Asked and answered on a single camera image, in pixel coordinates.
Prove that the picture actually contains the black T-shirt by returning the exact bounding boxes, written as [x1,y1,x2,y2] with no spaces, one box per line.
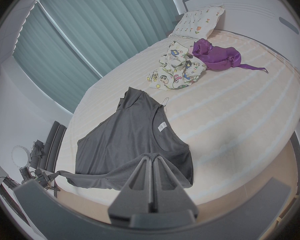
[57,86,193,192]

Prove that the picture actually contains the blue-green curtain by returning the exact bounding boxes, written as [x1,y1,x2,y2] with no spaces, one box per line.
[39,0,185,77]
[12,3,102,114]

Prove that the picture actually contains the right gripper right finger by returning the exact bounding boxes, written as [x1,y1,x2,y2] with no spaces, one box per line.
[151,156,199,221]

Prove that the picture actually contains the white round mirror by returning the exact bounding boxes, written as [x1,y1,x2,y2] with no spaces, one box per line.
[11,145,32,182]

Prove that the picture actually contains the black chest of drawers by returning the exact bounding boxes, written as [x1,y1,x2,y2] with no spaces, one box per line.
[30,121,67,172]

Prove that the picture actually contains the bed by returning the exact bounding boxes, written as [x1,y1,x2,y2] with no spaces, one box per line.
[55,0,300,209]

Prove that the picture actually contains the white printed pyjama top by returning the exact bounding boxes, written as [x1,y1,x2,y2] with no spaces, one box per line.
[146,41,207,91]

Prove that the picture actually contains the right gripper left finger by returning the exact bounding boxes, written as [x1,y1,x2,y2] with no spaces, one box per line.
[108,156,151,225]

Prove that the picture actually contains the purple garment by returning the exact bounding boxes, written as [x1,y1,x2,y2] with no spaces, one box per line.
[191,38,268,74]

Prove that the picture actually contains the white printed pillow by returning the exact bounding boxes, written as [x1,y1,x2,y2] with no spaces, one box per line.
[168,5,225,40]

